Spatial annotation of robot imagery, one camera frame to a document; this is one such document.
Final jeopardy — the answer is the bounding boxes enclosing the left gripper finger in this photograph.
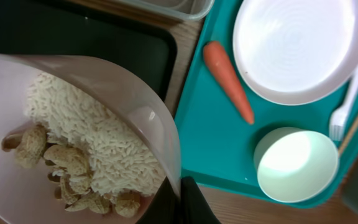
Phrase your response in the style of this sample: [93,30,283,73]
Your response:
[137,176,220,224]

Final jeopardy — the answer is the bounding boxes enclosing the pink bowl with food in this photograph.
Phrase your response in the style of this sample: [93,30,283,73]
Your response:
[0,54,181,223]

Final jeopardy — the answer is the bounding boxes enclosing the white cup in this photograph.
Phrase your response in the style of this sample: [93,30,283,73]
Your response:
[254,127,339,203]

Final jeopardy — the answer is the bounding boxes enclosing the orange carrot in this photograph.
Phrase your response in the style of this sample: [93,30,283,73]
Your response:
[203,41,254,124]

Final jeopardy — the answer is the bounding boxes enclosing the black tray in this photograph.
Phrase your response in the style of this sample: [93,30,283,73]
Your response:
[0,0,177,100]

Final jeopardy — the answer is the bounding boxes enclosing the white plastic fork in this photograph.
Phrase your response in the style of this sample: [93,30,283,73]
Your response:
[329,65,358,141]

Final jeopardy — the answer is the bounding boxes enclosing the large white plate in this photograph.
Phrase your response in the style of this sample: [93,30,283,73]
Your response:
[232,0,358,106]

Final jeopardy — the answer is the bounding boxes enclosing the clear plastic bin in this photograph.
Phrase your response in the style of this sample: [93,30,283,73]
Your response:
[117,0,214,21]

